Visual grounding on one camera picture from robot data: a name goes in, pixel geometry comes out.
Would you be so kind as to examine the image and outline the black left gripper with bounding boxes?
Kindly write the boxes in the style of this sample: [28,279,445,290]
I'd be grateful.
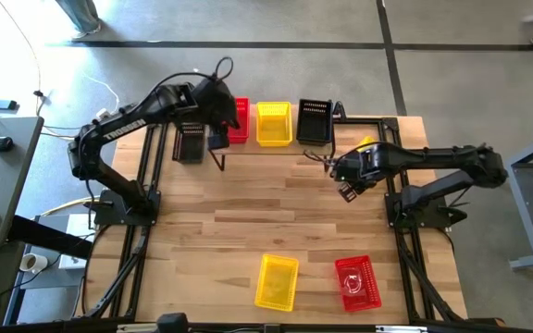
[196,76,242,133]

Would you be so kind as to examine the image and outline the wooden shelf black metal legs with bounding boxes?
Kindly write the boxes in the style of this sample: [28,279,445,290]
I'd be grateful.
[207,97,337,173]

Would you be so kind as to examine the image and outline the person's leg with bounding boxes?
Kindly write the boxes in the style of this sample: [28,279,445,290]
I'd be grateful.
[55,0,102,41]

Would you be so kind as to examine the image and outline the white cardboard box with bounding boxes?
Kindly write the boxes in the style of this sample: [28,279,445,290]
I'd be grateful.
[65,212,97,241]

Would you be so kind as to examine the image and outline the black desk foot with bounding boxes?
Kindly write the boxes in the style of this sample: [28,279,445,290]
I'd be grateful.
[6,215,94,260]

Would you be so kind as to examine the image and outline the black rounded device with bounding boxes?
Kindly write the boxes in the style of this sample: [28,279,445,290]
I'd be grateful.
[155,312,190,333]

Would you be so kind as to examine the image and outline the white cup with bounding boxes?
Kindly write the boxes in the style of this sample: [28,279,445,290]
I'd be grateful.
[19,253,49,275]

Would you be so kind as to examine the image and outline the black aluminium table frame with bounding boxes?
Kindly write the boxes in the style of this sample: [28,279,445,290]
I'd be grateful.
[81,113,469,325]

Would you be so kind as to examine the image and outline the white floor cable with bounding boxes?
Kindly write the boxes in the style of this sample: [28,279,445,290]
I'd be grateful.
[81,71,120,112]

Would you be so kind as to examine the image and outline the silver metal bracket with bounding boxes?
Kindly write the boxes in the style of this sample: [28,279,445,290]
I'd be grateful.
[117,323,159,333]
[376,325,429,333]

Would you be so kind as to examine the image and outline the grey metal table frame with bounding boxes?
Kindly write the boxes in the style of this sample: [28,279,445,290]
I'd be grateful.
[480,128,533,272]

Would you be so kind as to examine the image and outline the yellow floor cable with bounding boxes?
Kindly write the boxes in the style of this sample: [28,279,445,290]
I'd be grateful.
[0,0,45,119]

